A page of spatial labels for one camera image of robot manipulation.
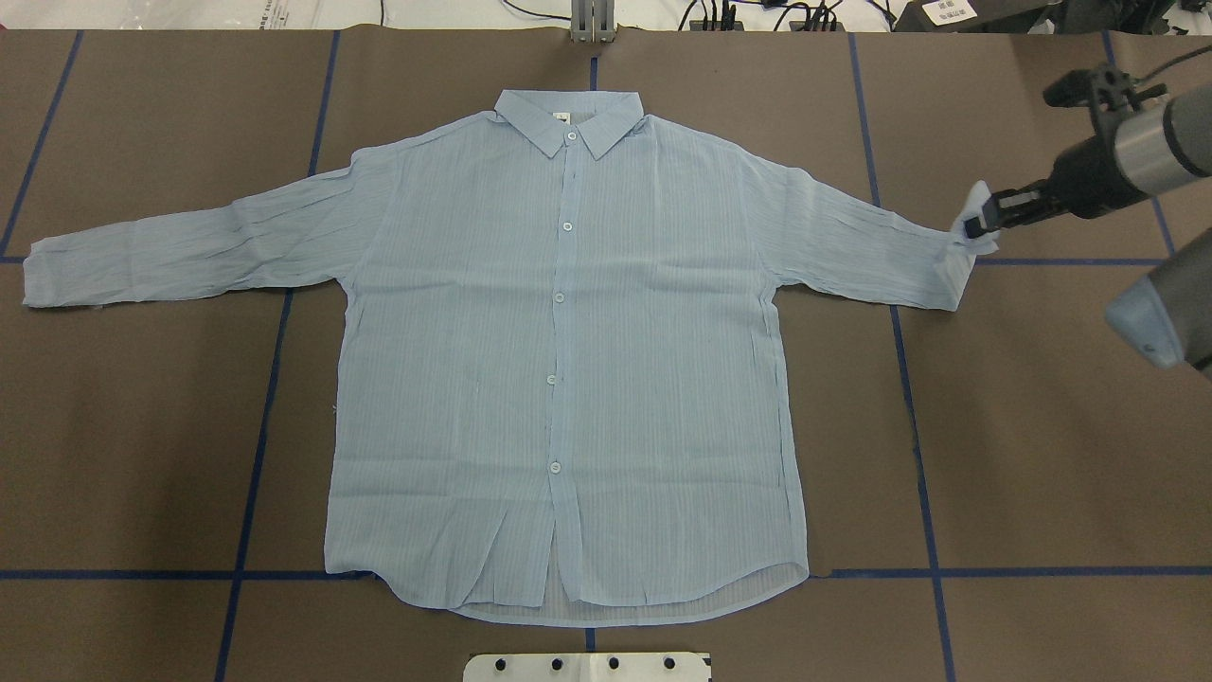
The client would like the grey aluminium frame post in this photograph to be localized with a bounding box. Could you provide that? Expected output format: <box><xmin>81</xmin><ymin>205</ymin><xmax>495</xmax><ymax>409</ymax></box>
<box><xmin>570</xmin><ymin>0</ymin><xmax>617</xmax><ymax>45</ymax></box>

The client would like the light blue button-up shirt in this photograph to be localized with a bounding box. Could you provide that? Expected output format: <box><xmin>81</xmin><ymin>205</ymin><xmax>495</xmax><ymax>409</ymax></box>
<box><xmin>25</xmin><ymin>90</ymin><xmax>997</xmax><ymax>629</ymax></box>

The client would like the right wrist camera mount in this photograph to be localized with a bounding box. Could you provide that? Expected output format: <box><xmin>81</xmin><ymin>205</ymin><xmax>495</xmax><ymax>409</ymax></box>
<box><xmin>1044</xmin><ymin>63</ymin><xmax>1168</xmax><ymax>134</ymax></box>

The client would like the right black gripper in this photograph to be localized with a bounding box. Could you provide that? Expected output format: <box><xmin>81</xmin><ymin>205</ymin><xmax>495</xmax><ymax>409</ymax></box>
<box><xmin>964</xmin><ymin>138</ymin><xmax>1147</xmax><ymax>239</ymax></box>

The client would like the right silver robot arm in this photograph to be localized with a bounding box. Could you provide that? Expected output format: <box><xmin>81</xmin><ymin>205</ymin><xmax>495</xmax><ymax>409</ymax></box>
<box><xmin>954</xmin><ymin>64</ymin><xmax>1211</xmax><ymax>376</ymax></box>

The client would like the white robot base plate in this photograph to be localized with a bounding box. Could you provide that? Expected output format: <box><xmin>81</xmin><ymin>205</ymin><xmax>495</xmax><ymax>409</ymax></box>
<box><xmin>462</xmin><ymin>652</ymin><xmax>714</xmax><ymax>681</ymax></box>

